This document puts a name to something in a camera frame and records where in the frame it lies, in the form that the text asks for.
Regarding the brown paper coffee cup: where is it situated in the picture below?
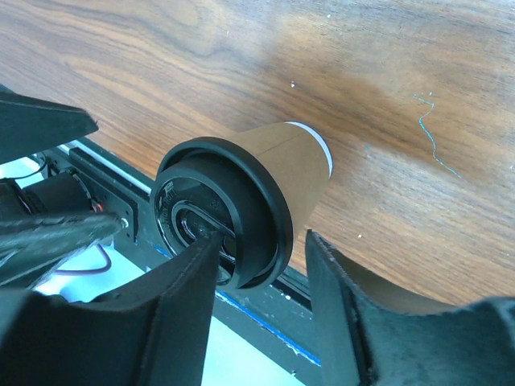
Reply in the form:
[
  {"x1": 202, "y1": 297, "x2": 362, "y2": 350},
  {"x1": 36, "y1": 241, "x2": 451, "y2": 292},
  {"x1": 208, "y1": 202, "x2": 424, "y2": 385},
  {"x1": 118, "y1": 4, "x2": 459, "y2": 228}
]
[{"x1": 229, "y1": 121, "x2": 333, "y2": 236}]

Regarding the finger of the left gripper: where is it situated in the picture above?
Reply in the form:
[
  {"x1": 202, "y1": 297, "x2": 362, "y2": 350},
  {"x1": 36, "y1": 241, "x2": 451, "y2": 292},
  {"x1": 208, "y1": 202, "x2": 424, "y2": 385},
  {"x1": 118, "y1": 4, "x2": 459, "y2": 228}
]
[
  {"x1": 1, "y1": 86, "x2": 98, "y2": 163},
  {"x1": 1, "y1": 213, "x2": 123, "y2": 281}
]

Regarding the black coffee cup lid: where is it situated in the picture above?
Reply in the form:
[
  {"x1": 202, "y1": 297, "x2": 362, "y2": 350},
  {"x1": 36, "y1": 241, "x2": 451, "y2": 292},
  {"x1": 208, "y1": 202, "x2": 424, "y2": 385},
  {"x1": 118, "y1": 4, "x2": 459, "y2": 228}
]
[{"x1": 150, "y1": 137, "x2": 294, "y2": 291}]

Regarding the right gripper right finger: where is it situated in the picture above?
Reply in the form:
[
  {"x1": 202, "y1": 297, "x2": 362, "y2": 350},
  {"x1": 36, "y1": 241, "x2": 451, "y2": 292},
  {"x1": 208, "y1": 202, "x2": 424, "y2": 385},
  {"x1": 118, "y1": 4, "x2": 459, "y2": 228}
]
[{"x1": 305, "y1": 231, "x2": 514, "y2": 385}]

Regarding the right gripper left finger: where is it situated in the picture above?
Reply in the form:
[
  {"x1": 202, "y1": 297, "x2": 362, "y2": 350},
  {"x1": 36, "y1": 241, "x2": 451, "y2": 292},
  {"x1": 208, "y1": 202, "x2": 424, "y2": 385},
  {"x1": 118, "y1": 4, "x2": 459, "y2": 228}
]
[{"x1": 1, "y1": 233, "x2": 221, "y2": 385}]

